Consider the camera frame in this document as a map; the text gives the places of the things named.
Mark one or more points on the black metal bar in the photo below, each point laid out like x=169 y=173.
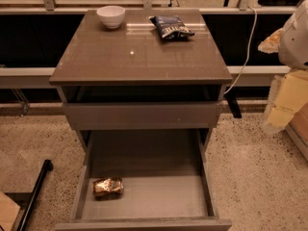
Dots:
x=47 y=166

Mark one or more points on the black table leg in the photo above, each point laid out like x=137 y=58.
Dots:
x=233 y=105

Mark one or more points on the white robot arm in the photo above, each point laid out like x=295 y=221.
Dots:
x=293 y=45

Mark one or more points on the grey drawer cabinet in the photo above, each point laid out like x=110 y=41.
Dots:
x=133 y=65

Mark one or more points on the open grey middle drawer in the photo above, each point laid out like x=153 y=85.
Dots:
x=164 y=178

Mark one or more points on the grey top drawer front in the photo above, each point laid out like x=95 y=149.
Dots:
x=95 y=116

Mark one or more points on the blue chip bag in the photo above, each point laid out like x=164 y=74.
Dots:
x=171 y=27

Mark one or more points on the cardboard box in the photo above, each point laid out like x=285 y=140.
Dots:
x=298 y=130

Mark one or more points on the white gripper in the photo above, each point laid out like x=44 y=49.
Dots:
x=295 y=47

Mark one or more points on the white ceramic bowl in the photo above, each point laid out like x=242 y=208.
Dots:
x=111 y=16

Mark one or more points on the wooden board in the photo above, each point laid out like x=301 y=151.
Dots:
x=8 y=212

